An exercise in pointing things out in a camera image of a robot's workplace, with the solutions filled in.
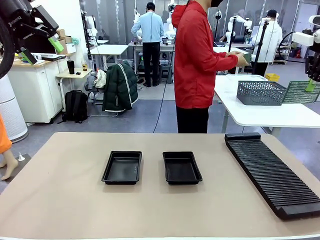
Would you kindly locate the black tumbler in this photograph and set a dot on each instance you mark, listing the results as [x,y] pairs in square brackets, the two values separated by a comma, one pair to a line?
[71,67]

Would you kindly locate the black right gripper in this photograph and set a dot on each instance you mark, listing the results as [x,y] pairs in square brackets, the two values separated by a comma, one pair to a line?
[313,67]

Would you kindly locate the black backpack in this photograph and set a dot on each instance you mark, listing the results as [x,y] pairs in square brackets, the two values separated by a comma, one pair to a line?
[76,106]

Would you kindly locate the green perforated circuit board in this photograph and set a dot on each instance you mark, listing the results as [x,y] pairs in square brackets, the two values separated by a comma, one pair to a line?
[248,60]
[297,93]

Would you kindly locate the orange cloth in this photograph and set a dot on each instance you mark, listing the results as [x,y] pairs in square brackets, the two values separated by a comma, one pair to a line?
[4,140]

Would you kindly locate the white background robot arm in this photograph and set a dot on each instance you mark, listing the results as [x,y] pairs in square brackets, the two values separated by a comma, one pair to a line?
[240,20]
[91,25]
[138,22]

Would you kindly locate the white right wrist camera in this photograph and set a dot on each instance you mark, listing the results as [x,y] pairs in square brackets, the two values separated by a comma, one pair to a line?
[302,38]

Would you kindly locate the white side table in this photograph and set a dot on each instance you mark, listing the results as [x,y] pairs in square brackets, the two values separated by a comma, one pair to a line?
[262,115]

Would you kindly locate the brown cardboard box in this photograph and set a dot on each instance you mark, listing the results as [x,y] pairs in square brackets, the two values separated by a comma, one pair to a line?
[61,44]
[60,33]
[62,51]

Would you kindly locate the white air purifier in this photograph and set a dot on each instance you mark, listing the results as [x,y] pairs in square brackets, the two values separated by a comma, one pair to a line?
[12,112]

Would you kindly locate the person in red jacket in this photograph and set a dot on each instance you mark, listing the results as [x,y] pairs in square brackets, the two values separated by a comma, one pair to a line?
[195,62]

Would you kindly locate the small amber bottle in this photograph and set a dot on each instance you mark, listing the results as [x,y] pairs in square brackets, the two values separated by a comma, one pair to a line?
[84,67]

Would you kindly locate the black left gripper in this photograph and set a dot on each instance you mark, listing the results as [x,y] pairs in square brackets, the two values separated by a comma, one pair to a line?
[18,27]

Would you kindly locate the person's left hand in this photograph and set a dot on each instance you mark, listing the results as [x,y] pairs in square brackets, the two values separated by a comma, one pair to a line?
[235,53]

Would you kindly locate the black tripod stand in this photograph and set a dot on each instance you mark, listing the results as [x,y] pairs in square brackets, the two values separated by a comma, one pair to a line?
[231,45]
[261,42]

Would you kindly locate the white shallow tray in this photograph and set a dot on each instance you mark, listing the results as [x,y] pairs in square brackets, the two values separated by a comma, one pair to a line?
[247,77]

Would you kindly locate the white storage box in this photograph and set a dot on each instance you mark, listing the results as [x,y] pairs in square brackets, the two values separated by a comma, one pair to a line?
[71,48]

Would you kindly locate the white background table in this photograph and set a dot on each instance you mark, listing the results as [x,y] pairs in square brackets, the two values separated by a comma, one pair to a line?
[110,48]

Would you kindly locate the person's right hand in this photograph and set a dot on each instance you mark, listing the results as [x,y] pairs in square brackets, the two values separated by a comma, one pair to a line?
[242,60]

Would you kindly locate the person in white top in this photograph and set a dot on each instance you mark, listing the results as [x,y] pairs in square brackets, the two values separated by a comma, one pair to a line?
[271,40]

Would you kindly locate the black slotted board rack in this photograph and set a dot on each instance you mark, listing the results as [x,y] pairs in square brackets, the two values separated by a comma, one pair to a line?
[272,175]

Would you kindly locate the yellow bin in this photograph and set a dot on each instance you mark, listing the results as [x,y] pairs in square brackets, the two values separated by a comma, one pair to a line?
[272,77]

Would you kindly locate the person's right forearm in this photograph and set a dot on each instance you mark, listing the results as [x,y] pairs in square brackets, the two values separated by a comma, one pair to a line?
[225,61]

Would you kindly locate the dark green jacket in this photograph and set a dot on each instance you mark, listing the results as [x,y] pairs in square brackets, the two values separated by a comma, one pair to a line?
[120,87]

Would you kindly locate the black computer monitor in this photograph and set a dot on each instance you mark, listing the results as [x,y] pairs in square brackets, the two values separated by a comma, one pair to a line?
[40,47]

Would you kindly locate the grey mesh basket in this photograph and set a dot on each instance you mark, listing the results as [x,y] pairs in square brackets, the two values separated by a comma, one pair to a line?
[260,93]

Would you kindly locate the mannequin leg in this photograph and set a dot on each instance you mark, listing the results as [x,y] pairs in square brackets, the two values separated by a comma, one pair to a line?
[10,167]

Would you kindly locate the small wooden side table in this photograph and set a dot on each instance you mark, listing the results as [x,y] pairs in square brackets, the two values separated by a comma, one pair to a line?
[73,75]

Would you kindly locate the black ESD tray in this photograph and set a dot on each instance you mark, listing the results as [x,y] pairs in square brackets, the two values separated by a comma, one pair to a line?
[182,168]
[122,168]

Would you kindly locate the person in light blue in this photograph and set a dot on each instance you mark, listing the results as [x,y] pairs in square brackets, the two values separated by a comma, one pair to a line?
[148,30]

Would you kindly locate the white cloth bag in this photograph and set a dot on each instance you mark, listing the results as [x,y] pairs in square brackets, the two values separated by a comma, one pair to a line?
[100,78]

